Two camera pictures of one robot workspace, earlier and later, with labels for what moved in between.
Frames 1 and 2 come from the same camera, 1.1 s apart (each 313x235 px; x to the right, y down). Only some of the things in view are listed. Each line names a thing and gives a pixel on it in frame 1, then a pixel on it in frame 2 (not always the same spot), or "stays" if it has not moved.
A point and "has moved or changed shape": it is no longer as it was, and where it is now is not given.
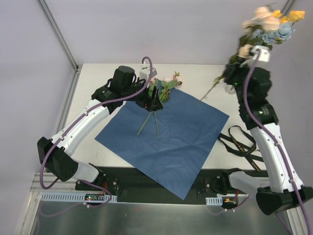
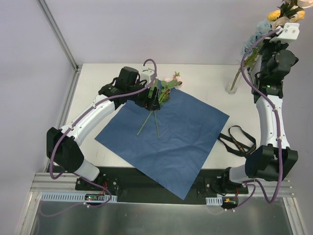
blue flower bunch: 284,31 has moved or changed shape
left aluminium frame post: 58,34 stays
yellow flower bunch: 294,15 has moved or changed shape
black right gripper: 231,74 → 268,45
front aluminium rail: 40,185 stays
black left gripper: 148,102 stays
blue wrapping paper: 171,145 stays
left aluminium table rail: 66,103 stays
